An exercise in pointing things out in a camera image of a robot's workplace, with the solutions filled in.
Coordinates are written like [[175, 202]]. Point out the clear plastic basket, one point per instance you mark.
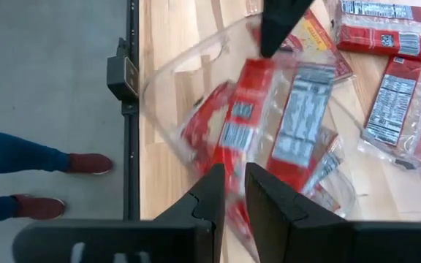
[[397, 193], [181, 91]]

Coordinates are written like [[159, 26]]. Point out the small black camera box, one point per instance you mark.
[[121, 78]]

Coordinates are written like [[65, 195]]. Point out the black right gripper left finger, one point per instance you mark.
[[207, 197]]

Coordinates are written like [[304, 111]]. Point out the black table edge frame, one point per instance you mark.
[[132, 153]]

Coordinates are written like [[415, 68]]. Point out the person's shoe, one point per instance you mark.
[[38, 207], [90, 163]]

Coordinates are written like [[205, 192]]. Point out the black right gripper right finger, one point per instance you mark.
[[287, 226]]

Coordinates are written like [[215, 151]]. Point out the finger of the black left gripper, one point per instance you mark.
[[280, 22]]

